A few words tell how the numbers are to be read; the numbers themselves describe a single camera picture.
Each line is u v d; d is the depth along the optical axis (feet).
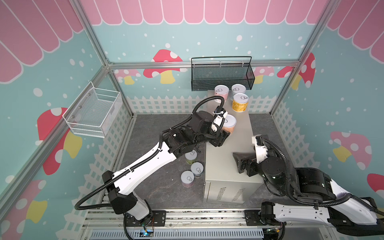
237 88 2.49
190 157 2.93
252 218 2.43
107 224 2.42
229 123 2.03
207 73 3.10
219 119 1.73
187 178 2.67
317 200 1.19
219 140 1.83
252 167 1.60
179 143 1.43
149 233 2.37
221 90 2.48
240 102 2.30
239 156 1.68
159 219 2.43
